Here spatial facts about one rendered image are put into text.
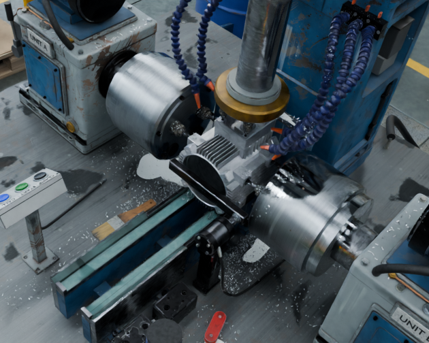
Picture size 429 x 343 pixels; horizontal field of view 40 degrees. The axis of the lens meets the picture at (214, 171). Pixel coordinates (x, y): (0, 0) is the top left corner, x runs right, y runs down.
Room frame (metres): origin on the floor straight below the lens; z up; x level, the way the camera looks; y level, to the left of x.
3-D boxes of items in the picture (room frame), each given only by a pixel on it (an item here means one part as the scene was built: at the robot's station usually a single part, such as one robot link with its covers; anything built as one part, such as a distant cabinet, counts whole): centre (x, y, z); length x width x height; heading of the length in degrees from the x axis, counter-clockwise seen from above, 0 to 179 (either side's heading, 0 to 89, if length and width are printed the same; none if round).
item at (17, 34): (1.42, 0.62, 1.07); 0.08 x 0.07 x 0.20; 144
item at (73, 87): (1.42, 0.45, 0.99); 0.35 x 0.31 x 0.37; 54
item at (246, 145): (1.10, -0.06, 1.11); 0.12 x 0.11 x 0.07; 144
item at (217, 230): (0.95, -0.16, 0.92); 0.45 x 0.13 x 0.24; 144
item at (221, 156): (1.07, -0.03, 1.02); 0.20 x 0.19 x 0.19; 144
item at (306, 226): (0.90, -0.27, 1.04); 0.41 x 0.25 x 0.25; 54
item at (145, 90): (1.25, 0.21, 1.04); 0.37 x 0.25 x 0.25; 54
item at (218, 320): (0.71, -0.06, 0.81); 0.09 x 0.03 x 0.02; 164
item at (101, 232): (0.99, 0.22, 0.80); 0.21 x 0.05 x 0.01; 140
